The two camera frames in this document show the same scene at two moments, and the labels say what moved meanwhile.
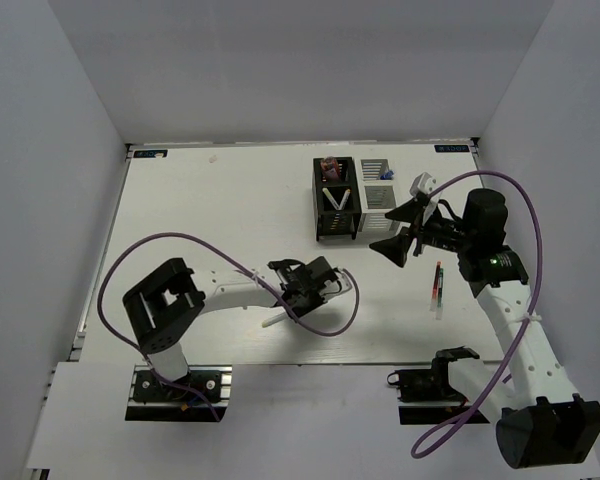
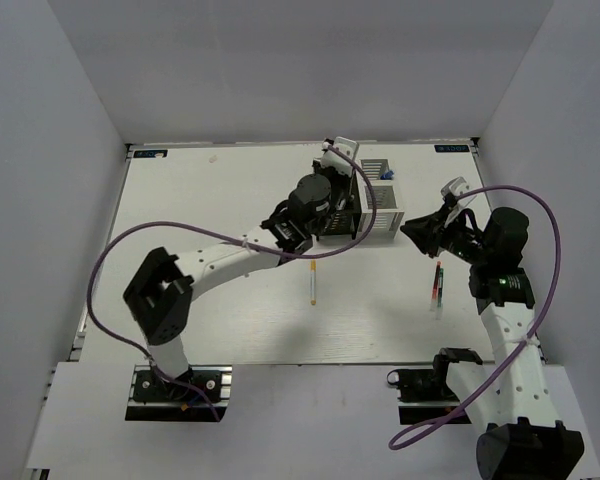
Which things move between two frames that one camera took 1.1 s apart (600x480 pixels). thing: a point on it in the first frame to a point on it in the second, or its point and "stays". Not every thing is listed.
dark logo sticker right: [451, 148] stays
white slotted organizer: [378, 196] stays
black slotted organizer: [337, 204] stays
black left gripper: [318, 298] to [346, 181]
